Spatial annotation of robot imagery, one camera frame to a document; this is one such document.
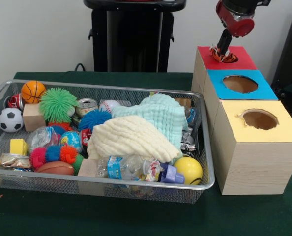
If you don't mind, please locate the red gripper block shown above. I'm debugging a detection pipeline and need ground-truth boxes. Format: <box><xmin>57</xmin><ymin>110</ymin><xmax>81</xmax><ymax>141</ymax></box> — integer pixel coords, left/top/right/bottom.
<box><xmin>216</xmin><ymin>1</ymin><xmax>256</xmax><ymax>54</ymax></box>

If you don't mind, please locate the striped tiger plush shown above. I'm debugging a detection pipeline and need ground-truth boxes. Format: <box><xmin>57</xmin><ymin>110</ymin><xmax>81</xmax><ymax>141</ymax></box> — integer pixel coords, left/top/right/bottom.
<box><xmin>208</xmin><ymin>44</ymin><xmax>239</xmax><ymax>63</ymax></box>

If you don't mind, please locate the cream waffle cloth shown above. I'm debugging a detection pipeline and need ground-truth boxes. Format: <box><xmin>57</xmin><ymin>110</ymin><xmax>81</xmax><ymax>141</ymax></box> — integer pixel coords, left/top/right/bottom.
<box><xmin>87</xmin><ymin>115</ymin><xmax>183</xmax><ymax>164</ymax></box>

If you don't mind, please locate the multicolour spiky caterpillar toy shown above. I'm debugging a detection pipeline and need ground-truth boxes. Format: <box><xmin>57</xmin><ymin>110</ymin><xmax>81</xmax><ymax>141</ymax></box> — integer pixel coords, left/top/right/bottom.
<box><xmin>29</xmin><ymin>144</ymin><xmax>85</xmax><ymax>173</ymax></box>

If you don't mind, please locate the wooden three-hole box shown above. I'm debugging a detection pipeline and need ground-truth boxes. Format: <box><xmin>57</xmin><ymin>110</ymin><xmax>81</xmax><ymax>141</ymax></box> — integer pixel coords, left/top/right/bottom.
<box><xmin>191</xmin><ymin>45</ymin><xmax>292</xmax><ymax>196</ymax></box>

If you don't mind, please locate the silver mesh bin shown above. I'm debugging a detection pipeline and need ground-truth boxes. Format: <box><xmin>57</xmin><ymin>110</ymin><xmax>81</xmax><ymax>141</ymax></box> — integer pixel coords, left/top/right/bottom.
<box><xmin>0</xmin><ymin>79</ymin><xmax>216</xmax><ymax>205</ymax></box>

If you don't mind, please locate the black stand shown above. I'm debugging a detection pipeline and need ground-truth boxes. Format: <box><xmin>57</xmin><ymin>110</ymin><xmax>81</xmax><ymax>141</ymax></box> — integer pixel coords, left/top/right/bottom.
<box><xmin>271</xmin><ymin>4</ymin><xmax>292</xmax><ymax>114</ymax></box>

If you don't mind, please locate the mint waffle cloth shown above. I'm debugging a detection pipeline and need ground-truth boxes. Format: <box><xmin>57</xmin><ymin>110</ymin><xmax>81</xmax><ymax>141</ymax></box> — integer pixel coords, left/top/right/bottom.
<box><xmin>111</xmin><ymin>94</ymin><xmax>188</xmax><ymax>148</ymax></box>

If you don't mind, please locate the silver metallic toy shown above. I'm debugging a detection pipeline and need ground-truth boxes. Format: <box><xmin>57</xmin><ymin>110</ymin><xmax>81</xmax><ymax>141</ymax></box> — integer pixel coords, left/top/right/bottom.
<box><xmin>180</xmin><ymin>134</ymin><xmax>196</xmax><ymax>157</ymax></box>

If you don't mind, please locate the white baseball toy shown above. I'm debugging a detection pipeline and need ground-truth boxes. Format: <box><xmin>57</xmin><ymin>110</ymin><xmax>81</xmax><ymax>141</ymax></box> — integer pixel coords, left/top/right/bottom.
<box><xmin>99</xmin><ymin>99</ymin><xmax>121</xmax><ymax>114</ymax></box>

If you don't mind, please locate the yellow smiley ball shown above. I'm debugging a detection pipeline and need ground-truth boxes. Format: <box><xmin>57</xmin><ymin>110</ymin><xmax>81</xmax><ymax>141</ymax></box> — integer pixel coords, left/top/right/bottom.
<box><xmin>173</xmin><ymin>156</ymin><xmax>203</xmax><ymax>185</ymax></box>

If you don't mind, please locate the purple plastic toy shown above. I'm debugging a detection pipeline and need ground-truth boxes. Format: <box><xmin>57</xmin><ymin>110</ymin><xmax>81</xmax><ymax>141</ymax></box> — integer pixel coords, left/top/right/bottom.
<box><xmin>160</xmin><ymin>163</ymin><xmax>185</xmax><ymax>184</ymax></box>

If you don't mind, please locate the silver drink can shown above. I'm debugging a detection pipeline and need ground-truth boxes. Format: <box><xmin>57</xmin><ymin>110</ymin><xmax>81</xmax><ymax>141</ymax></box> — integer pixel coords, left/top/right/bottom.
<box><xmin>76</xmin><ymin>98</ymin><xmax>99</xmax><ymax>118</ymax></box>

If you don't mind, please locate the blue spiky ball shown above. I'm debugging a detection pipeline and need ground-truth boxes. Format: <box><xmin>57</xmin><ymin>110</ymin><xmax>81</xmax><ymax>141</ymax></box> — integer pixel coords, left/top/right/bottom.
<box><xmin>77</xmin><ymin>110</ymin><xmax>111</xmax><ymax>132</ymax></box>

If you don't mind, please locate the crushed clear plastic bottle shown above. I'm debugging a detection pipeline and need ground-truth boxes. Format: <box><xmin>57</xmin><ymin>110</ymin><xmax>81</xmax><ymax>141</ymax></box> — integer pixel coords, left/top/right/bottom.
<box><xmin>96</xmin><ymin>153</ymin><xmax>163</xmax><ymax>182</ymax></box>
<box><xmin>27</xmin><ymin>126</ymin><xmax>60</xmax><ymax>153</ymax></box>

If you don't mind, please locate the green spiky ball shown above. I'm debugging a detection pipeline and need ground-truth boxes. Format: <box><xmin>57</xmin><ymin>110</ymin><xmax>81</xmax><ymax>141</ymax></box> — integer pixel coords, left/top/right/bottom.
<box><xmin>39</xmin><ymin>87</ymin><xmax>80</xmax><ymax>123</ymax></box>

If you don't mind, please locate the blue globe ball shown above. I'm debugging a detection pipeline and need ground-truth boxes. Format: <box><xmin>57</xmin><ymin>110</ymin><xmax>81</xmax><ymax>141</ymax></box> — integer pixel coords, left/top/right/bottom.
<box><xmin>59</xmin><ymin>131</ymin><xmax>82</xmax><ymax>152</ymax></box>

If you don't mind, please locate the plain wooden block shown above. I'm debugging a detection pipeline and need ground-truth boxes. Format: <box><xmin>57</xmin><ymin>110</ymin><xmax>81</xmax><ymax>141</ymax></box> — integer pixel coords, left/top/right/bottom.
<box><xmin>22</xmin><ymin>103</ymin><xmax>47</xmax><ymax>132</ymax></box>
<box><xmin>77</xmin><ymin>158</ymin><xmax>99</xmax><ymax>177</ymax></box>

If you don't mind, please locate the dark green tablecloth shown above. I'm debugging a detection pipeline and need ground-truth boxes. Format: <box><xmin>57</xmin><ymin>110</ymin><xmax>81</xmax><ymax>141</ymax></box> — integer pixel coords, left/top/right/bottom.
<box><xmin>0</xmin><ymin>71</ymin><xmax>292</xmax><ymax>236</ymax></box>

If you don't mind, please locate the orange basketball toy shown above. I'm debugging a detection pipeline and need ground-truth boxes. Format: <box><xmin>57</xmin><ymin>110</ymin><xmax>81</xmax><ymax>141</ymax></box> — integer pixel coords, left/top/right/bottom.
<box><xmin>21</xmin><ymin>80</ymin><xmax>47</xmax><ymax>104</ymax></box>

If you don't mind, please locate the brown football toy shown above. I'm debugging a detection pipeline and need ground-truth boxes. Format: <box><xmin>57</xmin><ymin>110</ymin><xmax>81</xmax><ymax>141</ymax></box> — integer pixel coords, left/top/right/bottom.
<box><xmin>35</xmin><ymin>161</ymin><xmax>75</xmax><ymax>176</ymax></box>

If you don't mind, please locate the red drink can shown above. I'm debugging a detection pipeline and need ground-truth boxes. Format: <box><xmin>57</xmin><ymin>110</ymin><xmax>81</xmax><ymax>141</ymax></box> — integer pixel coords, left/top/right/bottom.
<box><xmin>7</xmin><ymin>94</ymin><xmax>25</xmax><ymax>110</ymax></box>

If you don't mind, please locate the black white soccer ball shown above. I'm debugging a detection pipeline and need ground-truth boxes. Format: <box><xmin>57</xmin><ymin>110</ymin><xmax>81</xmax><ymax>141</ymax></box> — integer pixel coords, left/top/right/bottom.
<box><xmin>0</xmin><ymin>108</ymin><xmax>24</xmax><ymax>133</ymax></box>

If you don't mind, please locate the yellow plastic block toy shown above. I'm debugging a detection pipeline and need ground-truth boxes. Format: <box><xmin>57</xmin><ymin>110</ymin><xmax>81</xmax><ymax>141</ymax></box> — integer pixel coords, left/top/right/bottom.
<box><xmin>9</xmin><ymin>139</ymin><xmax>29</xmax><ymax>157</ymax></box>

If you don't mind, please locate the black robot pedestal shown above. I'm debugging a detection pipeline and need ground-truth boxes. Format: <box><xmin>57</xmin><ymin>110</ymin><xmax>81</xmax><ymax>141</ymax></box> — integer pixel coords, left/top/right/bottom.
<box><xmin>83</xmin><ymin>0</ymin><xmax>187</xmax><ymax>73</ymax></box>

